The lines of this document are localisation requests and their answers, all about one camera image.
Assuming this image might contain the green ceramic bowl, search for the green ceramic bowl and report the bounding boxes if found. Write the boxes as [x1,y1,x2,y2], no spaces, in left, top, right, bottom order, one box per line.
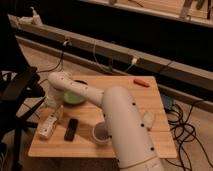
[64,91,85,105]

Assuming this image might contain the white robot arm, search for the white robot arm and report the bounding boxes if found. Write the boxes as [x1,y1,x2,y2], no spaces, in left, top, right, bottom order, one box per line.
[48,72,164,171]

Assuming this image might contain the black remote control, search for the black remote control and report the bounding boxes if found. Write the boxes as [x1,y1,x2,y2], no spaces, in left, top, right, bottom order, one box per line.
[64,119,78,141]

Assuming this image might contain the white plastic bottle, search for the white plastic bottle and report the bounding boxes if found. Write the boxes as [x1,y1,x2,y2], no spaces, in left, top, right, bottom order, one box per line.
[38,113,60,140]

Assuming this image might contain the black floor cables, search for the black floor cables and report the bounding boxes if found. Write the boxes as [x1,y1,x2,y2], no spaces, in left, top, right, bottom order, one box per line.
[161,96,213,171]

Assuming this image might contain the orange marker pen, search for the orange marker pen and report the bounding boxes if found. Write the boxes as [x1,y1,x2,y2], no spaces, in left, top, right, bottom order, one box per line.
[133,79,150,87]

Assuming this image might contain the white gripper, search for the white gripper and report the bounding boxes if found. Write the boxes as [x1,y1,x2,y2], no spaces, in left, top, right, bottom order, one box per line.
[45,87,64,120]

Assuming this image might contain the white wall cable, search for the white wall cable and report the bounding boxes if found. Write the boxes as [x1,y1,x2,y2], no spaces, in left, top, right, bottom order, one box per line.
[92,41,138,75]

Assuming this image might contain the black wall cable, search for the black wall cable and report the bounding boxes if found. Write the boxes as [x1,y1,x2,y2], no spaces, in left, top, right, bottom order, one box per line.
[35,39,72,85]

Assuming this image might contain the black chair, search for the black chair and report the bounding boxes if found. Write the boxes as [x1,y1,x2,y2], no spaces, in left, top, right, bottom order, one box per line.
[0,67,45,171]

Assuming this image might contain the white spray bottle on ledge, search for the white spray bottle on ledge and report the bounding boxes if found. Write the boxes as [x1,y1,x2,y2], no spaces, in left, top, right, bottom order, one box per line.
[19,6,43,26]

